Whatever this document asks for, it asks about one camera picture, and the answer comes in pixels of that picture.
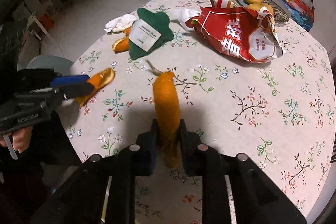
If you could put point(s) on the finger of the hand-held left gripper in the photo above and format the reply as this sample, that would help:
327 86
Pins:
78 90
71 80

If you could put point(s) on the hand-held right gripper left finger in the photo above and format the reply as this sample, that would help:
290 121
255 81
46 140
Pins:
153 161

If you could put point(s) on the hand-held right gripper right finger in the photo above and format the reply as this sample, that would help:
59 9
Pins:
183 145

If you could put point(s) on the red snack bag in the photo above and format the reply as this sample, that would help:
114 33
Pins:
231 29

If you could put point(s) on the person's left hand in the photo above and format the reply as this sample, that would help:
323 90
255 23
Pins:
22 138

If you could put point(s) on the grey plastic chair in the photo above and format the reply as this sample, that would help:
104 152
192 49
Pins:
50 62

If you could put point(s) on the red plastic object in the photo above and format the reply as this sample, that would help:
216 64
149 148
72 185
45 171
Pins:
47 20

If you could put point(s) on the white tissue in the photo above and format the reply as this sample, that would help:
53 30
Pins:
183 14
118 22

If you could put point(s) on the person's dark clothing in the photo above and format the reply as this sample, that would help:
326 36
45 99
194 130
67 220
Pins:
26 187

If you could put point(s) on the green felt cloth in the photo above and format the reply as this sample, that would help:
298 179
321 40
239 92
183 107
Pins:
155 19

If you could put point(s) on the woven basket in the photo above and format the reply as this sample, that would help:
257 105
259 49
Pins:
278 14

